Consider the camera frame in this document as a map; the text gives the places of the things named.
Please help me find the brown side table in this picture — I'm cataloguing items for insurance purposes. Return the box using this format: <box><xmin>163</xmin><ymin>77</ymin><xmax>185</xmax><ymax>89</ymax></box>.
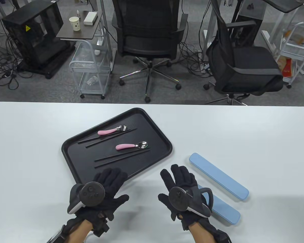
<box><xmin>56</xmin><ymin>11</ymin><xmax>103</xmax><ymax>41</ymax></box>

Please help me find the person's left hand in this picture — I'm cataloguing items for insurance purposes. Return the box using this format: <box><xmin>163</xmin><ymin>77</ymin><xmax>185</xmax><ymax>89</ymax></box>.
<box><xmin>67</xmin><ymin>168</ymin><xmax>129</xmax><ymax>224</ymax></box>

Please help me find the black computer tower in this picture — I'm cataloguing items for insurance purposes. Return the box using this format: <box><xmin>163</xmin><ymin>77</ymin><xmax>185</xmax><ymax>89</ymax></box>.
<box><xmin>232</xmin><ymin>0</ymin><xmax>266</xmax><ymax>47</ymax></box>

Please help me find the white rectangular box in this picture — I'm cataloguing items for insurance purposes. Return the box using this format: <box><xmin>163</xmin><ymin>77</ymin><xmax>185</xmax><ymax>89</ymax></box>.
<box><xmin>83</xmin><ymin>12</ymin><xmax>98</xmax><ymax>26</ymax></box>

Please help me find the black round hand controller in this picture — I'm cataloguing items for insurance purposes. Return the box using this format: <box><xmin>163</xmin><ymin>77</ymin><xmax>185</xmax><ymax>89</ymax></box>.
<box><xmin>67</xmin><ymin>182</ymin><xmax>106</xmax><ymax>215</ymax></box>
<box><xmin>169</xmin><ymin>187</ymin><xmax>214</xmax><ymax>217</ymax></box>

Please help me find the dark grey desk top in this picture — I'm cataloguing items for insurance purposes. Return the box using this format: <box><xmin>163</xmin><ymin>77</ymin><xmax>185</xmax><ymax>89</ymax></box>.
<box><xmin>262</xmin><ymin>0</ymin><xmax>304</xmax><ymax>13</ymax></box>

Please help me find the person's right hand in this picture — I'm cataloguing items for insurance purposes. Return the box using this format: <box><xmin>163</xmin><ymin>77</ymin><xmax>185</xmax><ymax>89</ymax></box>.
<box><xmin>158</xmin><ymin>165</ymin><xmax>206</xmax><ymax>231</ymax></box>

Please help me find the red and orange bag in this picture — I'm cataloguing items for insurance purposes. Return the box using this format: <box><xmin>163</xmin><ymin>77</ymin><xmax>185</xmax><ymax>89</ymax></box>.
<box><xmin>277</xmin><ymin>56</ymin><xmax>293</xmax><ymax>77</ymax></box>

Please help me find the black plastic tray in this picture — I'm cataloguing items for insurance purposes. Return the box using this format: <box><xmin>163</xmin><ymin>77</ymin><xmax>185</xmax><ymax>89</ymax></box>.
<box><xmin>61</xmin><ymin>108</ymin><xmax>173</xmax><ymax>185</ymax></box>

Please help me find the pink handled metal spoon utensil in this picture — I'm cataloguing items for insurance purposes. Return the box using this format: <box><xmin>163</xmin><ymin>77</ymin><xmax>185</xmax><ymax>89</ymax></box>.
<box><xmin>98</xmin><ymin>125</ymin><xmax>128</xmax><ymax>136</ymax></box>
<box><xmin>116</xmin><ymin>141</ymin><xmax>148</xmax><ymax>151</ymax></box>

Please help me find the blue lidded lunch box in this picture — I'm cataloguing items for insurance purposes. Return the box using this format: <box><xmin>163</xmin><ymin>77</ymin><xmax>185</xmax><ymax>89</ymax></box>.
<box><xmin>189</xmin><ymin>152</ymin><xmax>249</xmax><ymax>201</ymax></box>
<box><xmin>197</xmin><ymin>184</ymin><xmax>241</xmax><ymax>226</ymax></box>

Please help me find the white desk leg frame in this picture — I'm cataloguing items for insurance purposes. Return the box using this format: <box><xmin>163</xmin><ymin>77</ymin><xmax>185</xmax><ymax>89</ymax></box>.
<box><xmin>87</xmin><ymin>0</ymin><xmax>116</xmax><ymax>74</ymax></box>
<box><xmin>261</xmin><ymin>10</ymin><xmax>294</xmax><ymax>58</ymax></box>
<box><xmin>202</xmin><ymin>0</ymin><xmax>218</xmax><ymax>52</ymax></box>

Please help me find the black glove sensor box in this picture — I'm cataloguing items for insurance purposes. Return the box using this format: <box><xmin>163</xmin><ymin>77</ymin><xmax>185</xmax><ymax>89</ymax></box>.
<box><xmin>92</xmin><ymin>220</ymin><xmax>110</xmax><ymax>237</ymax></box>

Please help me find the white paper cup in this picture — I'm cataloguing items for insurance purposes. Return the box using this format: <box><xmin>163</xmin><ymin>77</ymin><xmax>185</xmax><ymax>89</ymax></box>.
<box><xmin>69</xmin><ymin>17</ymin><xmax>80</xmax><ymax>31</ymax></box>

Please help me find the black wrist sensor module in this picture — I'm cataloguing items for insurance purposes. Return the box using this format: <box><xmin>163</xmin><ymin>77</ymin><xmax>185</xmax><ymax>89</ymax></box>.
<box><xmin>214</xmin><ymin>229</ymin><xmax>232</xmax><ymax>243</ymax></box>
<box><xmin>46</xmin><ymin>224</ymin><xmax>69</xmax><ymax>243</ymax></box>

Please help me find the person's right forearm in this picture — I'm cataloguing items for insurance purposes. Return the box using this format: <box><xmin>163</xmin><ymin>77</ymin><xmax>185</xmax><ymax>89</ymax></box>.
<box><xmin>188</xmin><ymin>220</ymin><xmax>219</xmax><ymax>243</ymax></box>

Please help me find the white wire rolling cart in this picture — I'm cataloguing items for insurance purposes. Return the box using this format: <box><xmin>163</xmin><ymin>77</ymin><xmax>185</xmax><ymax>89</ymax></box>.
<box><xmin>69</xmin><ymin>40</ymin><xmax>113</xmax><ymax>99</ymax></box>

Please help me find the tangle of black cables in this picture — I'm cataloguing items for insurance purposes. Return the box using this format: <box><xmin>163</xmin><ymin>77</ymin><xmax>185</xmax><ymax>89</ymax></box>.
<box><xmin>0</xmin><ymin>30</ymin><xmax>36</xmax><ymax>91</ymax></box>

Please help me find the black mesh office chair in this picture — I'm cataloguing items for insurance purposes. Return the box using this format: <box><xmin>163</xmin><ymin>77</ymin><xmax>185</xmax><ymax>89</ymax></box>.
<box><xmin>203</xmin><ymin>0</ymin><xmax>284</xmax><ymax>106</ymax></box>
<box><xmin>112</xmin><ymin>0</ymin><xmax>188</xmax><ymax>103</ymax></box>

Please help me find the white power strip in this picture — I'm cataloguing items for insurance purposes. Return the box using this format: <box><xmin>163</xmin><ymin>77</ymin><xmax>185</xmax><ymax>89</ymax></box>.
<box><xmin>198</xmin><ymin>51</ymin><xmax>211</xmax><ymax>74</ymax></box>

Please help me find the black computer case on cart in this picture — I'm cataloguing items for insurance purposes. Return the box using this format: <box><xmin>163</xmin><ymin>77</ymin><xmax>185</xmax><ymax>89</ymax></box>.
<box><xmin>1</xmin><ymin>2</ymin><xmax>76</xmax><ymax>79</ymax></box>

